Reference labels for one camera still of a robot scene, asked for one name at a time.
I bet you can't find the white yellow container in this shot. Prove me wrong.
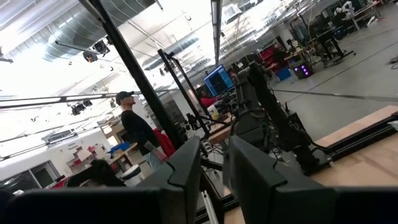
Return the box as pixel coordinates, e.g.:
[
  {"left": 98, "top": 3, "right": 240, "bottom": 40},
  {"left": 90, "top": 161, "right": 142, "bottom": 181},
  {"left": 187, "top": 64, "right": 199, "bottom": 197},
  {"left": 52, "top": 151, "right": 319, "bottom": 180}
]
[{"left": 206, "top": 105, "right": 220, "bottom": 121}]

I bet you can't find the computer with pink lights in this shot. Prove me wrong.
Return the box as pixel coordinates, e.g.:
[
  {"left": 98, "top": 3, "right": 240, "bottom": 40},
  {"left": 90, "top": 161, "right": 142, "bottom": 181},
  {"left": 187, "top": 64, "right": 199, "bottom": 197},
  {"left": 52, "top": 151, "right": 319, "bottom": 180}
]
[{"left": 293, "top": 63, "right": 314, "bottom": 80}]

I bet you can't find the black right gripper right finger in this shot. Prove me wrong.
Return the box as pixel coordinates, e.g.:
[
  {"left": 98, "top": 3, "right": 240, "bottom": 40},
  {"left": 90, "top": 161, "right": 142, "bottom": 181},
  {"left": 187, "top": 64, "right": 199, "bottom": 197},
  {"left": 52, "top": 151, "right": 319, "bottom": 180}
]
[{"left": 228, "top": 135, "right": 398, "bottom": 224}]

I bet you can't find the large silver air duct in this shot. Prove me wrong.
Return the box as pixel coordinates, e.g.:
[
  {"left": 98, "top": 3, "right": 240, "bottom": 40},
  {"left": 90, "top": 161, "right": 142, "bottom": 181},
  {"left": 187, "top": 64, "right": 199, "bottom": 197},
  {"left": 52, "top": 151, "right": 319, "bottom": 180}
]
[{"left": 0, "top": 0, "right": 158, "bottom": 63}]

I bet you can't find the blue computer monitor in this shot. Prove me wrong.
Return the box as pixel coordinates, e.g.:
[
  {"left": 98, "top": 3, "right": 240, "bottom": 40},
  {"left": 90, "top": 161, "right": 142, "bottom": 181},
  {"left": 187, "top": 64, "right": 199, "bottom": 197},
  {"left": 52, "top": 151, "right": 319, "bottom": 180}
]
[{"left": 203, "top": 64, "right": 235, "bottom": 98}]

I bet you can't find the aluminium bracket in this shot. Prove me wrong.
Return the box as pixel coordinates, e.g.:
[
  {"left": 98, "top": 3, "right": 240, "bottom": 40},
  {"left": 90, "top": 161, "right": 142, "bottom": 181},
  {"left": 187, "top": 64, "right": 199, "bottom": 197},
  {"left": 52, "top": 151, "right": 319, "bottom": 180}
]
[{"left": 200, "top": 190, "right": 219, "bottom": 224}]

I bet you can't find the blue bin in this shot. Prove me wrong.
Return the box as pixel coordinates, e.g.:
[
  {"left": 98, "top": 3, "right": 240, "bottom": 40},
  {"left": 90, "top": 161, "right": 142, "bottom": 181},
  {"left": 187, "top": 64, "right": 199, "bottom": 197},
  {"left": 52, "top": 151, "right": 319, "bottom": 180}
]
[
  {"left": 275, "top": 67, "right": 292, "bottom": 82},
  {"left": 108, "top": 141, "right": 131, "bottom": 155}
]

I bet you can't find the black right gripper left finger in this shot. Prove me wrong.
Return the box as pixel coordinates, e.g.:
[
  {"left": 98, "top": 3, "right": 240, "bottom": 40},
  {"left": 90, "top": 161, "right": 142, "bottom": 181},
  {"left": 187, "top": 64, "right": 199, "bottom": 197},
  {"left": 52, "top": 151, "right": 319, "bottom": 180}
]
[{"left": 6, "top": 136, "right": 202, "bottom": 224}]

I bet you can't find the black frame post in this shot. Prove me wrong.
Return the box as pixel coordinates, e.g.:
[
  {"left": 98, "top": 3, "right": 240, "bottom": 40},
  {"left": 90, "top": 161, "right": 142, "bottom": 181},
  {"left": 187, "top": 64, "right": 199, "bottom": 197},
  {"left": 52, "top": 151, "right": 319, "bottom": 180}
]
[{"left": 79, "top": 0, "right": 187, "bottom": 150}]

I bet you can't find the long ceiling light bar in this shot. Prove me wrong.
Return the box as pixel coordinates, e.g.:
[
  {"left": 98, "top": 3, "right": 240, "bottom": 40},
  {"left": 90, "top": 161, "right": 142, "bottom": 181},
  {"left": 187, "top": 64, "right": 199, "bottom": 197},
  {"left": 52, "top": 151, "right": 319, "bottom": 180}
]
[{"left": 210, "top": 0, "right": 223, "bottom": 67}]

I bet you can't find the person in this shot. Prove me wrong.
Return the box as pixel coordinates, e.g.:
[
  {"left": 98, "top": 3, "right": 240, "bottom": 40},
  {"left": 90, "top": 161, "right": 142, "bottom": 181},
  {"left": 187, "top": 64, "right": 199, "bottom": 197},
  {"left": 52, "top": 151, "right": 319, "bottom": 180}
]
[
  {"left": 198, "top": 90, "right": 220, "bottom": 109},
  {"left": 115, "top": 90, "right": 170, "bottom": 171}
]

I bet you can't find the red cloth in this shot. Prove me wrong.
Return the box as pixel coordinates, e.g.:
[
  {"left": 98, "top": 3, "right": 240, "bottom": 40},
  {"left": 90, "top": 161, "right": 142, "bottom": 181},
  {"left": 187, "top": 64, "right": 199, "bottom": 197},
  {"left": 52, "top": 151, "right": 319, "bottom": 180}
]
[{"left": 152, "top": 128, "right": 177, "bottom": 158}]

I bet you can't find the white round bin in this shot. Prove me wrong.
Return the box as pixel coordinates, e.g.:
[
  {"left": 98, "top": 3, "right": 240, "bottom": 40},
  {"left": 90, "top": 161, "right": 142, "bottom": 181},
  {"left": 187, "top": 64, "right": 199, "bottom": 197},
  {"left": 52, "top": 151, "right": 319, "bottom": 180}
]
[{"left": 120, "top": 164, "right": 146, "bottom": 187}]

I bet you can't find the black tripod stand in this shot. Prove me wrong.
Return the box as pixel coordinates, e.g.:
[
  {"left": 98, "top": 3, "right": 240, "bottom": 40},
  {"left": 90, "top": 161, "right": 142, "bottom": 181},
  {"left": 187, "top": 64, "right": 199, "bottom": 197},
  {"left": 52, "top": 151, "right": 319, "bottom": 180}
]
[{"left": 157, "top": 49, "right": 218, "bottom": 139}]

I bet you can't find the wooden workbench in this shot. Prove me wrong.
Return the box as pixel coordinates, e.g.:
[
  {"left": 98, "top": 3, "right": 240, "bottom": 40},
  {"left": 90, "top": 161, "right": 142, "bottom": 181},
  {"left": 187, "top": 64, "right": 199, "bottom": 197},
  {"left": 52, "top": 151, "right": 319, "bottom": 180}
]
[{"left": 70, "top": 141, "right": 147, "bottom": 175}]

